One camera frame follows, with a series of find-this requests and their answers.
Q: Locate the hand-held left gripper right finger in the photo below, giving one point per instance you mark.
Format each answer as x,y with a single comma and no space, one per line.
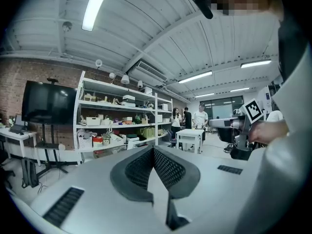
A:
174,173

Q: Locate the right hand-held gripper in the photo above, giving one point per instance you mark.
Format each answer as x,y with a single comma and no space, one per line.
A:
243,130

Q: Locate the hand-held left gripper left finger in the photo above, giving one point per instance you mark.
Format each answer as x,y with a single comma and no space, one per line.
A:
136,173

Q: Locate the white cardboard box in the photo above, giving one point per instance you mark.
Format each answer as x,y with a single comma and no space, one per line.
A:
146,90

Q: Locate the person's right hand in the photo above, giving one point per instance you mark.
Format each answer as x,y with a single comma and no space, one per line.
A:
268,130

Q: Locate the white square table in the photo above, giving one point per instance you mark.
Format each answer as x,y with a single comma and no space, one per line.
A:
190,132

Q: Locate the ceiling tube light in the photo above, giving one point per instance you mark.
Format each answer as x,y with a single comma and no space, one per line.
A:
240,89
195,77
204,95
256,64
93,8

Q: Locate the blue chair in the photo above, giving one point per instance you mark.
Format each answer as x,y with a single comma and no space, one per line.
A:
172,138

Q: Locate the green paper bags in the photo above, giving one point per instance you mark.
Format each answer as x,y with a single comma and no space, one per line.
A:
147,132

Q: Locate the white ceramic plant jar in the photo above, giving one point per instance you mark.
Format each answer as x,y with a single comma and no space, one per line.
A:
106,140

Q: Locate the red round container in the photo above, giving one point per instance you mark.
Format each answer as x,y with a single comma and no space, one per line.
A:
97,142

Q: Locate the white tall cabinet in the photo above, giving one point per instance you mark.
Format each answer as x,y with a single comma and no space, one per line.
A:
264,99

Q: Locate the white perforated laundry basket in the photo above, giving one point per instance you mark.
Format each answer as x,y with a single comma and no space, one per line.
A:
84,142

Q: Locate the white plastic storage bin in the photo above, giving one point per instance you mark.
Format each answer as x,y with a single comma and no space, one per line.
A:
92,121

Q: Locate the white metal shelving unit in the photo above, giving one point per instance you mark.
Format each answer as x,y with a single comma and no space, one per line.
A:
80,121

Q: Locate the ceiling air conditioner unit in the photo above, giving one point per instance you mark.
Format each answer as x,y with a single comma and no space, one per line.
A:
148,72

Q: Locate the white clip spot lamp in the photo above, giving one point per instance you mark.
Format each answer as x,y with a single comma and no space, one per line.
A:
140,83
112,75
98,63
125,79

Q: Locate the black tv floor stand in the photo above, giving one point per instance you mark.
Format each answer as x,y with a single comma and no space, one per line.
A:
50,146

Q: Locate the person's black clothed body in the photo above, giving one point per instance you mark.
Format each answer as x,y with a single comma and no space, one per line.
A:
292,47

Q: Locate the grey backpack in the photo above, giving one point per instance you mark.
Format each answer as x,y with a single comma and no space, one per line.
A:
29,173

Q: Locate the large black tv screen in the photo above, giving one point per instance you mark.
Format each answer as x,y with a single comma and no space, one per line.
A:
48,103

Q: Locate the black webcam bar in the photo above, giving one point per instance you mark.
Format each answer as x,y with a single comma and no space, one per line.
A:
52,80

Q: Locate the dark laptop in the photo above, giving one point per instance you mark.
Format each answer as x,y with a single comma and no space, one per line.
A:
16,128

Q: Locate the white desk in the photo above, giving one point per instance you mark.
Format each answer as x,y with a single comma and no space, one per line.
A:
14,133

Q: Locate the ceiling dome sensor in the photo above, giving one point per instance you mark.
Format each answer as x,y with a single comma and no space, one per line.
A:
67,26

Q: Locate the black head-mounted camera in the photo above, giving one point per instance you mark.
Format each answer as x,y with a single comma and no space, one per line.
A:
203,5

